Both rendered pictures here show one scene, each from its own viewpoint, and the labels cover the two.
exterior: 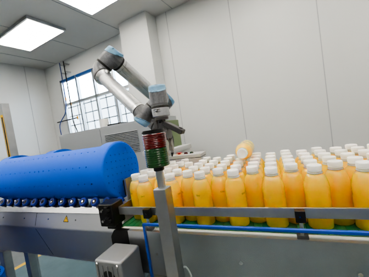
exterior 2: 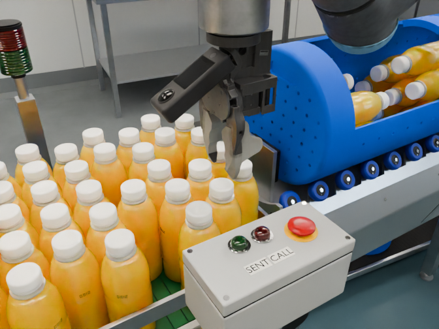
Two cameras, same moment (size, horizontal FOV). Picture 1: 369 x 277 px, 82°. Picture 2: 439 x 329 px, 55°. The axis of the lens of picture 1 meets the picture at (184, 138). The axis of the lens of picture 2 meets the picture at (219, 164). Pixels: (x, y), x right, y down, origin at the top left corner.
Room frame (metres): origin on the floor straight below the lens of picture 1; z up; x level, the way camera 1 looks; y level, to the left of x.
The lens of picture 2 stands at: (1.43, -0.36, 1.47)
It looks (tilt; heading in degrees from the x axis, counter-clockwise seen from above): 32 degrees down; 126
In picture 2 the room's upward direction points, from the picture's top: straight up
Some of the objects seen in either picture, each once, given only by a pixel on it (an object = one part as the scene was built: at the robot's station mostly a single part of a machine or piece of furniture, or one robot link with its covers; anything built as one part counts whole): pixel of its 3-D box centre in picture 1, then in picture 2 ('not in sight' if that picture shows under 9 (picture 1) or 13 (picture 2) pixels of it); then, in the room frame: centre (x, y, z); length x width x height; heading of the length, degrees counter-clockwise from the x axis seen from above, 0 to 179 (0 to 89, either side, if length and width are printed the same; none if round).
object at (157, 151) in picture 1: (157, 156); (14, 59); (0.58, 0.08, 1.18); 0.06 x 0.06 x 0.05
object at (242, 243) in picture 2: not in sight; (239, 242); (1.22, -0.03, 1.11); 0.02 x 0.02 x 0.01
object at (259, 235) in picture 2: not in sight; (262, 232); (1.23, 0.00, 1.11); 0.02 x 0.02 x 0.01
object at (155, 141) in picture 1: (154, 140); (8, 37); (0.58, 0.08, 1.23); 0.06 x 0.06 x 0.04
